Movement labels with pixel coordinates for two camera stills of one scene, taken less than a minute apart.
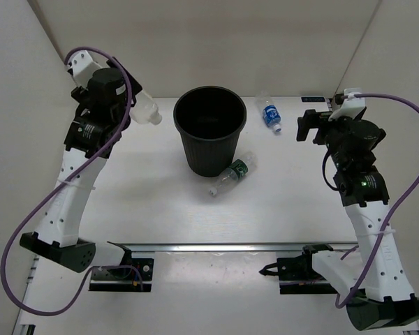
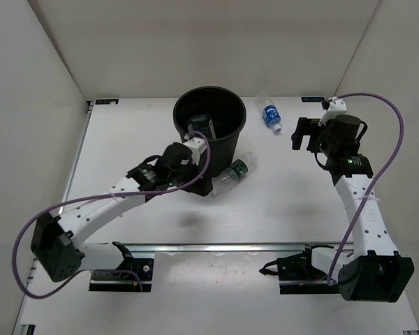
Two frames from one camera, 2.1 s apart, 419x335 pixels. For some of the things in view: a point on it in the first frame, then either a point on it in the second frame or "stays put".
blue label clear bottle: [270, 112] stays put
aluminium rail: [213, 248] stays put
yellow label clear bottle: [145, 110] -> [200, 123]
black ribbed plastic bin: [210, 120] stays put
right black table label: [313, 99] stays put
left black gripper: [134, 87] -> [201, 185]
